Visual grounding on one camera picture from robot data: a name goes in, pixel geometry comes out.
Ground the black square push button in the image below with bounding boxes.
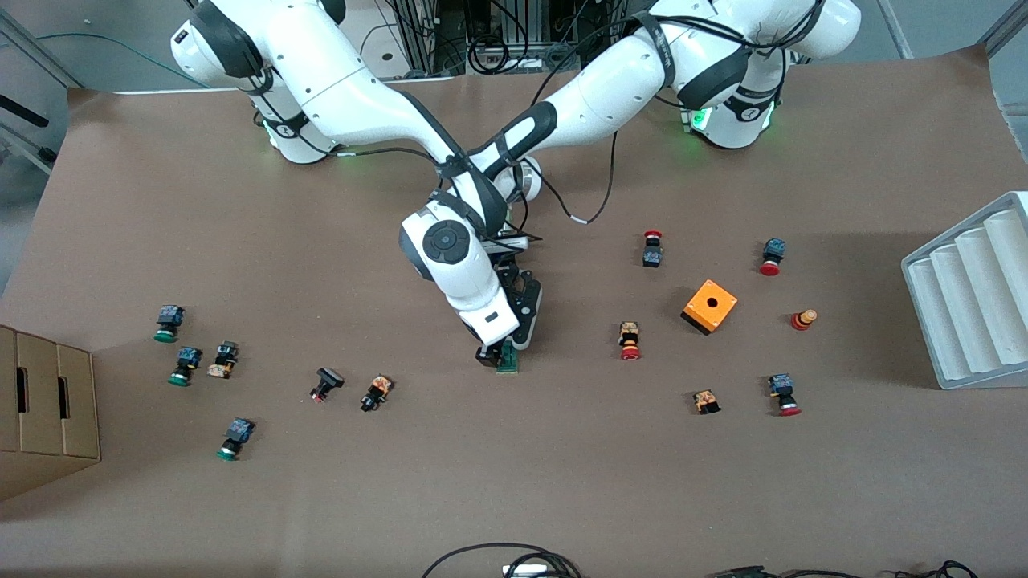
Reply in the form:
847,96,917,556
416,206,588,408
310,367,345,403

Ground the green push button blue block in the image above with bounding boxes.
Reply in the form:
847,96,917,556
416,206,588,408
154,304,186,344
216,417,256,462
168,347,203,387

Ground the black orange selector switch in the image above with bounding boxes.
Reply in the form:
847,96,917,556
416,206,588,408
360,374,395,413

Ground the black looped cable bundle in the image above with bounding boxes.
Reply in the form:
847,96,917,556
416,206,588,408
422,543,581,578

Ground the orange button enclosure box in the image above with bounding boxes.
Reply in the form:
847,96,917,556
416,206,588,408
681,279,738,336

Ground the white mounting plate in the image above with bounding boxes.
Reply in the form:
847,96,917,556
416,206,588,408
345,0,460,83

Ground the grey ribbed tray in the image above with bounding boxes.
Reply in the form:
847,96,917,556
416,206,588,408
900,191,1028,391

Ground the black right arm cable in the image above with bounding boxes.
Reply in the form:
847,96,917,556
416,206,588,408
241,72,451,173

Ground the aluminium frame rack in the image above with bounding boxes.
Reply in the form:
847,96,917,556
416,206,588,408
385,0,643,77

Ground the brown cardboard box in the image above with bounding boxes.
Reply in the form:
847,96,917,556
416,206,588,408
0,325,102,503

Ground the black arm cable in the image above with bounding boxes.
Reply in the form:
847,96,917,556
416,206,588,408
498,0,828,242
241,72,451,173

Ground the aluminium profile bar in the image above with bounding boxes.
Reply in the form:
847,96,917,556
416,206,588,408
978,0,1028,57

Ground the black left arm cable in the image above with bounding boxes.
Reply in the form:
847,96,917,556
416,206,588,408
498,0,828,242

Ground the black bar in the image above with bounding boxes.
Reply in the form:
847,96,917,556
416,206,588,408
0,94,51,129

